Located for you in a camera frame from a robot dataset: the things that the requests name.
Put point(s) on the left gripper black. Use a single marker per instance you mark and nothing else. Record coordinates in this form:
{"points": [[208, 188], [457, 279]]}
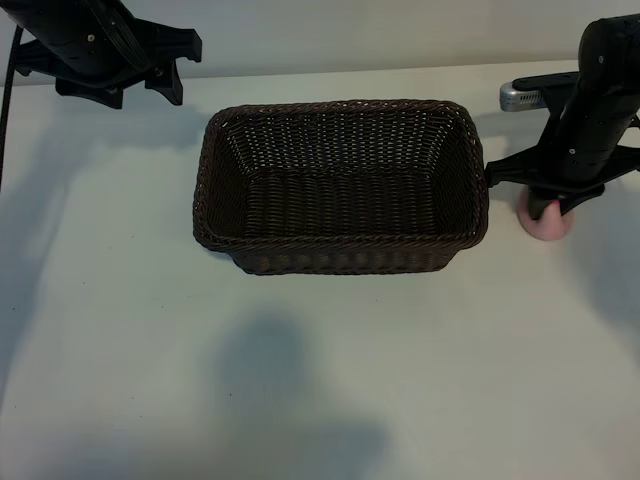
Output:
{"points": [[65, 45]]}

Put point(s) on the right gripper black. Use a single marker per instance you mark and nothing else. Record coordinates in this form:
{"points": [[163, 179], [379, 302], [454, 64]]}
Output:
{"points": [[595, 135]]}

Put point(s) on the pink peach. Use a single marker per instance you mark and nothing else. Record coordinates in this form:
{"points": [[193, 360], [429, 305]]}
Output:
{"points": [[550, 230]]}

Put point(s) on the dark brown wicker basket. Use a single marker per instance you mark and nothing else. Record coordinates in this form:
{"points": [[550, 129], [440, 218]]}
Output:
{"points": [[340, 215]]}

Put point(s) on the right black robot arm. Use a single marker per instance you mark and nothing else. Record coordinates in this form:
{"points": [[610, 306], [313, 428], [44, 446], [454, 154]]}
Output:
{"points": [[610, 45]]}

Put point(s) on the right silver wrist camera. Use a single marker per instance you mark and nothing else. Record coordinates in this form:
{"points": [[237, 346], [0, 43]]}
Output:
{"points": [[520, 97]]}

